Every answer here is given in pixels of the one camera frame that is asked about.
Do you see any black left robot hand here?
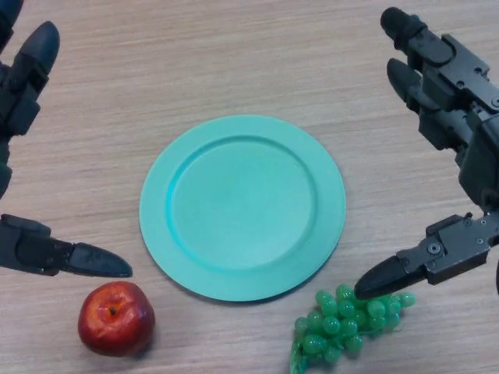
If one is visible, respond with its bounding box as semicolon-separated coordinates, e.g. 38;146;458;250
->
0;0;133;278

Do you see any red apple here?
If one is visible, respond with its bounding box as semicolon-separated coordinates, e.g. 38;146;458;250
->
77;280;156;358

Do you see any teal round plate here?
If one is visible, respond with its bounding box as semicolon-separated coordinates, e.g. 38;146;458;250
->
139;114;347;304

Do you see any green grapes bunch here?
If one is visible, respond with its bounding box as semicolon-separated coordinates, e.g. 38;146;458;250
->
288;284;417;374

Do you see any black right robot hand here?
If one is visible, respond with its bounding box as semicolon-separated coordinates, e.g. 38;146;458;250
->
353;6;499;302

